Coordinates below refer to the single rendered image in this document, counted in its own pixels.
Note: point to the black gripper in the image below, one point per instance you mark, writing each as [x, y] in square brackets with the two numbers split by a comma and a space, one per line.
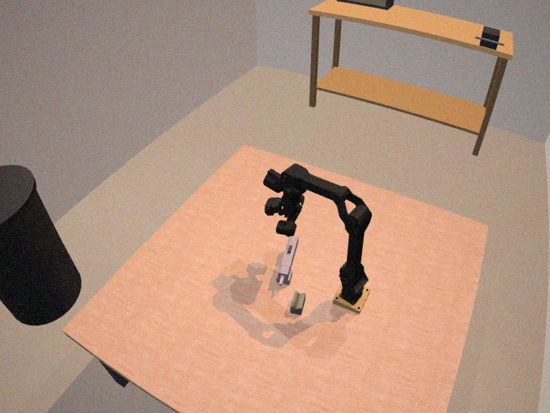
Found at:
[291, 212]

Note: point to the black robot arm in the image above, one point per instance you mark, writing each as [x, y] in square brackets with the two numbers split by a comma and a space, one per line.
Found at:
[296, 180]

